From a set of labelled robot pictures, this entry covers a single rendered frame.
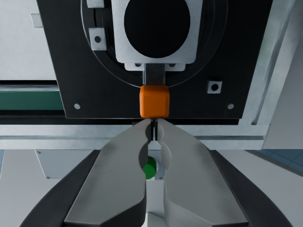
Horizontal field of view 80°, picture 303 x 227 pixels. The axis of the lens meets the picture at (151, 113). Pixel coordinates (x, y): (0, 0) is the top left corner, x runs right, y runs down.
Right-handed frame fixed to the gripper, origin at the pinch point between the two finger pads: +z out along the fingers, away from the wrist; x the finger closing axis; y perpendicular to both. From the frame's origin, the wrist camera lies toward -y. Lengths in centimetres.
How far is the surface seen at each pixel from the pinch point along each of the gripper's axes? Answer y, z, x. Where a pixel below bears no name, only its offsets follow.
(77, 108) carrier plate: 3.9, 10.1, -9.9
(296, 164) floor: 105, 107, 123
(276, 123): 12.8, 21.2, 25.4
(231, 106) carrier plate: 3.5, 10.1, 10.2
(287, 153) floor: 93, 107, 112
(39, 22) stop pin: -6.2, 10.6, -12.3
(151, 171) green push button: 15.1, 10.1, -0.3
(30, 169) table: 26.0, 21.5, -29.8
